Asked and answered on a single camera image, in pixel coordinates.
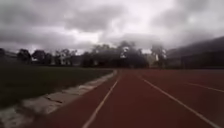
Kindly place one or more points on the grey concrete kerb strip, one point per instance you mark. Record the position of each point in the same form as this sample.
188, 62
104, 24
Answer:
50, 100

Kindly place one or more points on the red running track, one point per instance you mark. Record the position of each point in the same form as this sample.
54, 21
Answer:
133, 106

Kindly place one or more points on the row of trees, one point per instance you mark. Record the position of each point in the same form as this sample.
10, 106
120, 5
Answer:
110, 56

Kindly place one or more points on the dark green grass field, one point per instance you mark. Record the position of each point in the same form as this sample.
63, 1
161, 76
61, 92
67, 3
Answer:
36, 81

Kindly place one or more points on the long grandstand building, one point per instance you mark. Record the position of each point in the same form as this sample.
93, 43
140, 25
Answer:
200, 55

